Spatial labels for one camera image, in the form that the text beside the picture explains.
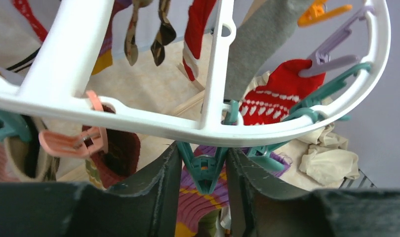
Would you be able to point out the dark brown sock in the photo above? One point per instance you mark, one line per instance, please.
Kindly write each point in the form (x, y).
(120, 162)

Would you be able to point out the purple striped sock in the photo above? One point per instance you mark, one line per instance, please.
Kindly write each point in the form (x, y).
(198, 215)

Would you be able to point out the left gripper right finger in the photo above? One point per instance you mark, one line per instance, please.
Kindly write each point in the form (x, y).
(263, 205)

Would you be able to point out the red white patterned sock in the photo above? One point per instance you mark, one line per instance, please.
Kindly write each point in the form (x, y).
(271, 103)

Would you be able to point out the grey sock with black stripes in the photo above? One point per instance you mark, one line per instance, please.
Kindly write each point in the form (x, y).
(265, 31)

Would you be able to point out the pink plastic clip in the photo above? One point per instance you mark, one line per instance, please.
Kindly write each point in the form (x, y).
(84, 145)

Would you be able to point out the teal plastic clip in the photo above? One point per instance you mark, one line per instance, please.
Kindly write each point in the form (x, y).
(204, 169)

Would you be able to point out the lilac plastic clip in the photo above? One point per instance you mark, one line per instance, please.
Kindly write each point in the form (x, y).
(320, 57)

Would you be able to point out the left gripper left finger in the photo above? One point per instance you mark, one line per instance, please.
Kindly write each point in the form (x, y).
(143, 205)

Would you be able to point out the orange plastic clip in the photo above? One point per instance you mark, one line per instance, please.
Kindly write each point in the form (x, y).
(317, 13)

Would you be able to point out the white cream sock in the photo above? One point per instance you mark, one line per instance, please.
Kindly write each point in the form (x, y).
(24, 25)

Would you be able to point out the cream crumpled cloth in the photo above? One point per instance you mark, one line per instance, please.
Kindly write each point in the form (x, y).
(327, 160)

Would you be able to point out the wooden rack frame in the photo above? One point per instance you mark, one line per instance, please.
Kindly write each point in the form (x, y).
(152, 89)

